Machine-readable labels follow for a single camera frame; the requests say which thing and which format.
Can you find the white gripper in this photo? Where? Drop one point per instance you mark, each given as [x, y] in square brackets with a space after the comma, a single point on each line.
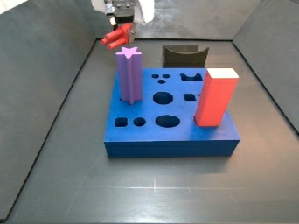
[125, 11]

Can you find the black curved fixture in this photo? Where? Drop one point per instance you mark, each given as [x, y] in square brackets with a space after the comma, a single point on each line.
[184, 56]

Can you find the purple star peg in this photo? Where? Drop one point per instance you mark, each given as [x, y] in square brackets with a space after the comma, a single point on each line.
[129, 70]

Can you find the red rectangular peg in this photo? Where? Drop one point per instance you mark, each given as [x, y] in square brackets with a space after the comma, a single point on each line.
[217, 88]

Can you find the blue shape sorter block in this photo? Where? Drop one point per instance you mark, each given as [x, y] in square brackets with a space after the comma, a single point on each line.
[155, 127]

